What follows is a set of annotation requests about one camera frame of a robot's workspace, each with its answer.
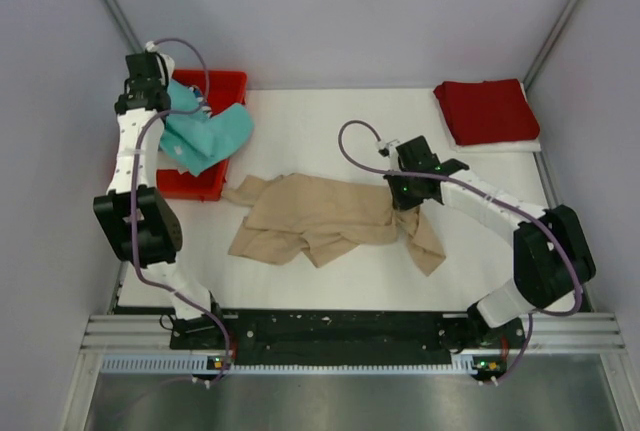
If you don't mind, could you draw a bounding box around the teal t-shirt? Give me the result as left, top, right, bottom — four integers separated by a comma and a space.
159, 80, 254, 176

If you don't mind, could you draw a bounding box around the beige t-shirt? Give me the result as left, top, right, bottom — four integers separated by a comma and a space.
222, 173, 446, 276

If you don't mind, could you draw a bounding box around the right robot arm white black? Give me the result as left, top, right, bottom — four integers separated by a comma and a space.
378, 136, 596, 347

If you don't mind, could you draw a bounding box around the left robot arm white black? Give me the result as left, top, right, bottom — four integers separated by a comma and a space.
93, 48, 227, 348

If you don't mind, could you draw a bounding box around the red white blue striped shirt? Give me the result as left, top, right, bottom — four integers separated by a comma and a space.
190, 86, 212, 117

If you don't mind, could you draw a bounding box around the red plastic bin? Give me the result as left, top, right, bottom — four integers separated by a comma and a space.
156, 70, 247, 201

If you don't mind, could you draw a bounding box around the folded red t-shirt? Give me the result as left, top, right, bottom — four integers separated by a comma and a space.
432, 78, 541, 144

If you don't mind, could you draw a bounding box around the folded white t-shirt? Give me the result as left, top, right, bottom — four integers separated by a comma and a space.
450, 79, 543, 155

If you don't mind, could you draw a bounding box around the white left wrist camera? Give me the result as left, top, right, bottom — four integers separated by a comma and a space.
144, 40, 177, 83

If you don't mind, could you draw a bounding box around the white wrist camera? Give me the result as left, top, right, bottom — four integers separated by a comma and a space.
144, 40, 177, 83
376, 139, 400, 158

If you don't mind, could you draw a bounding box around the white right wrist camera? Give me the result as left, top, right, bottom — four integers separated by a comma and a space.
376, 139, 400, 158

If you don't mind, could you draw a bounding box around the left aluminium corner post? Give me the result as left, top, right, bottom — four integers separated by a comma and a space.
100, 0, 144, 54

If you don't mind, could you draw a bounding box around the aluminium corner post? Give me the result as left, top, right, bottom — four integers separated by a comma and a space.
522, 0, 584, 93
100, 0, 144, 54

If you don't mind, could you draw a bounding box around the right aluminium side rail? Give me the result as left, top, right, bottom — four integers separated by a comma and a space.
533, 150, 596, 312

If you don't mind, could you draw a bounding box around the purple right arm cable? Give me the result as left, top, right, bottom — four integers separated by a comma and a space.
337, 120, 585, 388

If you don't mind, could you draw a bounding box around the light blue cable duct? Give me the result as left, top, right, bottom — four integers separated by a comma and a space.
99, 349, 504, 378

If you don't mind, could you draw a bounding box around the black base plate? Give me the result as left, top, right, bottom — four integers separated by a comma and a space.
169, 307, 506, 365

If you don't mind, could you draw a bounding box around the aluminium front rail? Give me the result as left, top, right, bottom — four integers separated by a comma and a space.
81, 312, 626, 354

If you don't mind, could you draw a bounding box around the right aluminium corner post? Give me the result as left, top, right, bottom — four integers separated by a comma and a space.
522, 0, 584, 93

